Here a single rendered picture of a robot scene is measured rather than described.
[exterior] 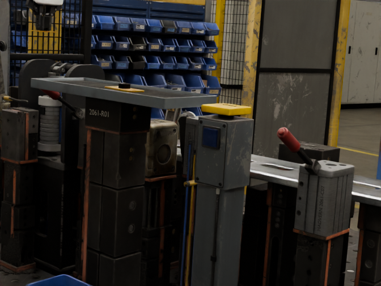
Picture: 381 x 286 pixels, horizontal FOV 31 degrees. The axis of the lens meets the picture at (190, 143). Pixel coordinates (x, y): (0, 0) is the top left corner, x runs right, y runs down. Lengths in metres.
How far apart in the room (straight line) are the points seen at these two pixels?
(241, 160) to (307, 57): 3.82
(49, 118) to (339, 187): 0.74
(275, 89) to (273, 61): 0.20
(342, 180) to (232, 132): 0.23
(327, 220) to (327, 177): 0.07
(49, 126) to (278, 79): 3.23
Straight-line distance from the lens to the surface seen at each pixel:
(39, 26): 2.03
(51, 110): 1.64
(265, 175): 1.39
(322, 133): 5.17
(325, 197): 1.19
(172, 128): 1.48
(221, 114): 1.10
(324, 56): 5.07
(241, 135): 1.11
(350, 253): 1.96
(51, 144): 1.65
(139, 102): 1.17
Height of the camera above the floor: 1.28
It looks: 9 degrees down
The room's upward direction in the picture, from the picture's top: 3 degrees clockwise
